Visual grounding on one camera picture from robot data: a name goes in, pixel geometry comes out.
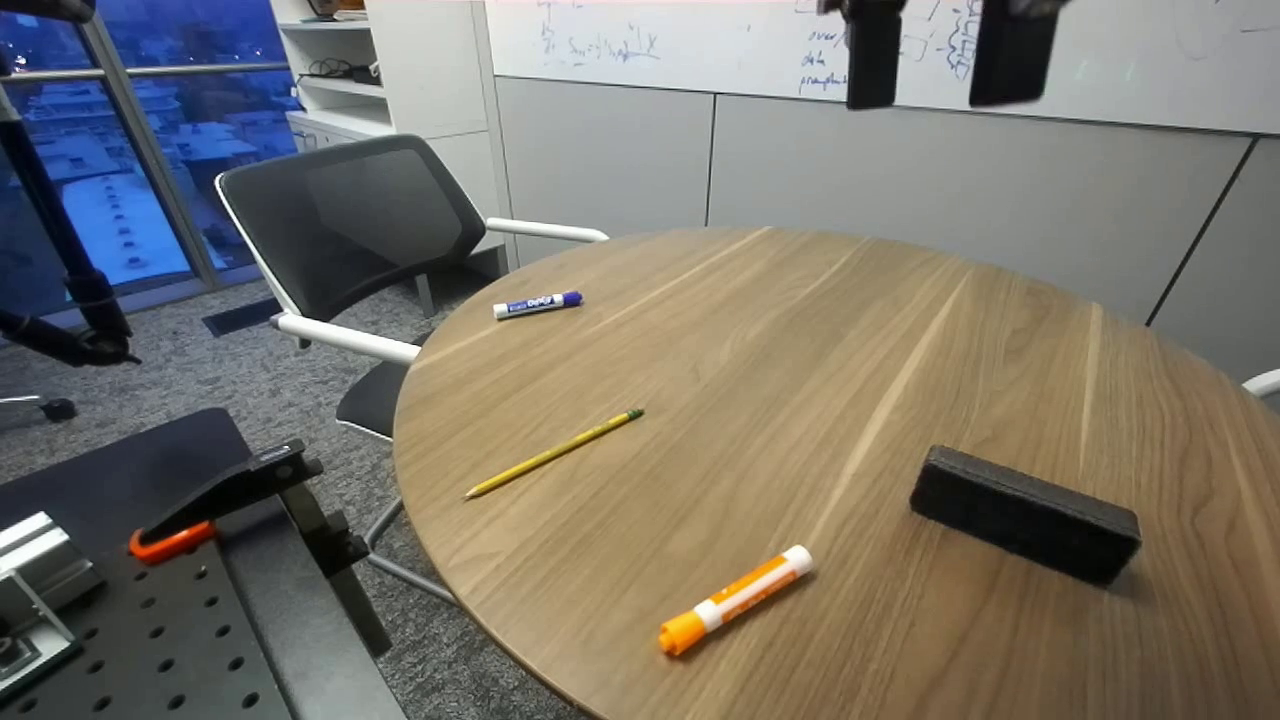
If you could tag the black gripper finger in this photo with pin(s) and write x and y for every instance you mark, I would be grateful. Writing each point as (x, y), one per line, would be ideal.
(1014, 48)
(872, 53)

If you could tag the black foam duster block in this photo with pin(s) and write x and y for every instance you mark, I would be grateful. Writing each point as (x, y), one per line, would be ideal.
(1025, 516)

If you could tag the yellow pencil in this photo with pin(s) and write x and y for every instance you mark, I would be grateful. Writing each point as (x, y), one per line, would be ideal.
(553, 452)

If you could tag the whiteboard with writing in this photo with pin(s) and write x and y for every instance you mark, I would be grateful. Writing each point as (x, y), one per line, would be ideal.
(720, 44)

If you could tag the white chair armrest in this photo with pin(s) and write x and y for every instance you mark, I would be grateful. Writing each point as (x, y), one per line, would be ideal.
(1264, 386)

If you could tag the blue and white marker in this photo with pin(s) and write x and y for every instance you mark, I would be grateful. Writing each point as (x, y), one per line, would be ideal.
(538, 307)

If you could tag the white shelf cabinet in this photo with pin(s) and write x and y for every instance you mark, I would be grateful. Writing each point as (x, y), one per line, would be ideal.
(427, 65)

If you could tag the orange and white marker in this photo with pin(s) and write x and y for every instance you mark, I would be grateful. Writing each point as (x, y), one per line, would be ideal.
(737, 603)

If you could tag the dark floor plate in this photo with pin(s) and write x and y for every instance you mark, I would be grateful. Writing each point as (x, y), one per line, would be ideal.
(243, 318)

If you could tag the black tripod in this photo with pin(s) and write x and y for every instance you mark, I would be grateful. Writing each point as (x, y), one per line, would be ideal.
(62, 243)

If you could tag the black caster foot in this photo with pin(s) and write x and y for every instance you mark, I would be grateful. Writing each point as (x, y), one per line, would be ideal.
(54, 410)

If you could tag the silver aluminium extrusion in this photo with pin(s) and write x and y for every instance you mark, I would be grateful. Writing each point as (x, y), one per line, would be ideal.
(42, 561)

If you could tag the black mesh chair white frame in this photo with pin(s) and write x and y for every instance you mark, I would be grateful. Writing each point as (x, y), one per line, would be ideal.
(344, 221)

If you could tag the window with grey frame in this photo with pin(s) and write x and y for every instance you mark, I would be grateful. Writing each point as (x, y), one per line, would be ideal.
(203, 121)

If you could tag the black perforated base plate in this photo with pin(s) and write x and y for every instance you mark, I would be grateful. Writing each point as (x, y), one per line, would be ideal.
(163, 640)

